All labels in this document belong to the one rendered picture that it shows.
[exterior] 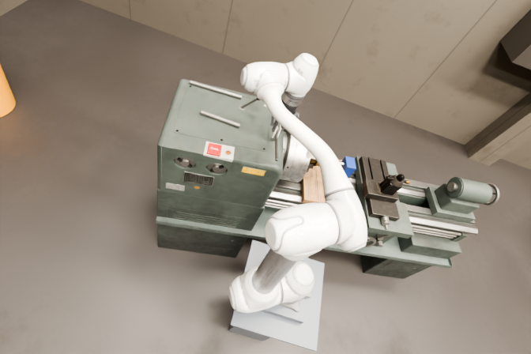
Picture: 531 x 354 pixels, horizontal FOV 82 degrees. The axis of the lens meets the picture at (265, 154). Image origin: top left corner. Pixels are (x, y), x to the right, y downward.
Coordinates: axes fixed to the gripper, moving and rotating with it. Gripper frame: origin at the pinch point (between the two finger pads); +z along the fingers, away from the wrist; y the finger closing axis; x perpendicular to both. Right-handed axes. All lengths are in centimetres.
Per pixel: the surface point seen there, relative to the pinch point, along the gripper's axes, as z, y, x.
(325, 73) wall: 108, 91, 219
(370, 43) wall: 53, 121, 213
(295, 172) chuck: 24.2, 17.8, -3.4
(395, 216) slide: 39, 86, -10
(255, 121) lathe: 9.9, -8.5, 13.4
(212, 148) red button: 8.8, -27.6, -10.4
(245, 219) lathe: 66, 1, -14
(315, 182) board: 47, 40, 9
